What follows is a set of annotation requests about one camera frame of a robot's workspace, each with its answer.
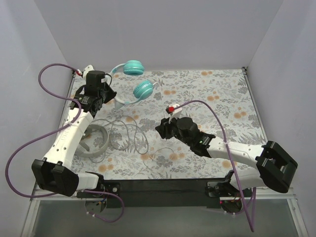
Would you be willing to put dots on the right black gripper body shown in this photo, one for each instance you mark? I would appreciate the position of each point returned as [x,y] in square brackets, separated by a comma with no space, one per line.
[165,129]

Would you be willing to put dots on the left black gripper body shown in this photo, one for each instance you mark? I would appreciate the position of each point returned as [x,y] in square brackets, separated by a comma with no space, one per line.
[108,93]

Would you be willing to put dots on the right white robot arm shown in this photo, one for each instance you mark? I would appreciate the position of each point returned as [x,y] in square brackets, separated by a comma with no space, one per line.
[271,165]

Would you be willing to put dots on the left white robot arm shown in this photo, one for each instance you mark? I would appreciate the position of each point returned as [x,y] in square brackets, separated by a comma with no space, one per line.
[53,172]

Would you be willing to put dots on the floral table mat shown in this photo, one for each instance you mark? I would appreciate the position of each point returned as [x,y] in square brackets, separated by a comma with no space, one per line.
[218,101]

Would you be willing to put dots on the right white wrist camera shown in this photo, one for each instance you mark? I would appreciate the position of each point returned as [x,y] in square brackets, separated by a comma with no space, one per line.
[174,111]

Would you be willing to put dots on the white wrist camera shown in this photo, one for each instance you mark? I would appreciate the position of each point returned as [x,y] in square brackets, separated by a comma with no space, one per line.
[81,74]
[174,111]

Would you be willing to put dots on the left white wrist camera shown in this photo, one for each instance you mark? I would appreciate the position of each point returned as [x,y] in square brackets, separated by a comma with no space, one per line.
[81,74]

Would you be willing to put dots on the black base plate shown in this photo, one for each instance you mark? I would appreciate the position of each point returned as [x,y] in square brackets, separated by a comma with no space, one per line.
[171,192]

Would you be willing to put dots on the aluminium frame rail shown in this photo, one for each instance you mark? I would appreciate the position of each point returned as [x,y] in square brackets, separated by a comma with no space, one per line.
[54,216]

